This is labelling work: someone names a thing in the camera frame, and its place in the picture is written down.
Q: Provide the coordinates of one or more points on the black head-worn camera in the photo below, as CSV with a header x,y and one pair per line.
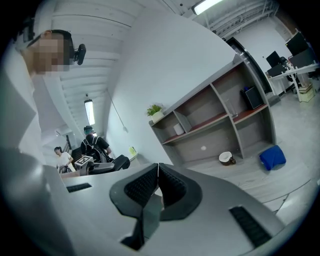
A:
x,y
80,53

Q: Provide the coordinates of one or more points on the flowering plant in pale pot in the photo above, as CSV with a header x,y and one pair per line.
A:
x,y
157,116

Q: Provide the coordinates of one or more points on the person's head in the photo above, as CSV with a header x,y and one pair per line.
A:
x,y
50,60

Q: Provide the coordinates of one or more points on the grey wooden shelf unit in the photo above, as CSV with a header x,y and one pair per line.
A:
x,y
200,110

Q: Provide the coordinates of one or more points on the person's white shirt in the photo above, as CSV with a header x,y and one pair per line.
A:
x,y
15,112

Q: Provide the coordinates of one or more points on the black head mount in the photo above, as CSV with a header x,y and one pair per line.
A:
x,y
26,33

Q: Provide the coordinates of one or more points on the white cylindrical cup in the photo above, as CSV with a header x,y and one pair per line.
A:
x,y
179,128

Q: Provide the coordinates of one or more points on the yellow note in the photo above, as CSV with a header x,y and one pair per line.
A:
x,y
132,150

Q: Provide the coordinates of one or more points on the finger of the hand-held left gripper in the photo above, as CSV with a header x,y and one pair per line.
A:
x,y
122,163

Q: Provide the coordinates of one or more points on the white ceiling pipes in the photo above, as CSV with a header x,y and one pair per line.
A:
x,y
240,17

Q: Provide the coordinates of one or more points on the black computer monitor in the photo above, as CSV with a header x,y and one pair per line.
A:
x,y
272,58
297,43
302,60
276,70

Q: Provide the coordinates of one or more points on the pale cardboard box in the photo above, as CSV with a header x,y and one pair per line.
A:
x,y
306,93

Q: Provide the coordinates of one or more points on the white background desk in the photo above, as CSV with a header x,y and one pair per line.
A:
x,y
282,75

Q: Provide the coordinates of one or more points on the black box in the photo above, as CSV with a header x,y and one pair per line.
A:
x,y
253,98

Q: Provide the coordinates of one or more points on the black office chair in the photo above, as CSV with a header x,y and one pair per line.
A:
x,y
100,143

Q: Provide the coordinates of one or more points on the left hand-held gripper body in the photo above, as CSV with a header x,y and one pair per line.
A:
x,y
83,161

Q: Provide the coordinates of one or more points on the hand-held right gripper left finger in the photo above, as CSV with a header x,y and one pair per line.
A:
x,y
135,187

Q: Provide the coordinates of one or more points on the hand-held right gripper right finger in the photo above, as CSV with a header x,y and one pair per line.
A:
x,y
175,185

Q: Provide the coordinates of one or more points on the long ceiling light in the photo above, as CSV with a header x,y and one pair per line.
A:
x,y
205,6
89,112

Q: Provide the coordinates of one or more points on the grey wooden desk top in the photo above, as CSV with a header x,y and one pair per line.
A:
x,y
250,180

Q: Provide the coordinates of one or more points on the clear glass vase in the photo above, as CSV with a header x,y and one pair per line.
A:
x,y
232,110

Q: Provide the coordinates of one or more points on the blue cloth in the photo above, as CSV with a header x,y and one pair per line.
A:
x,y
272,156

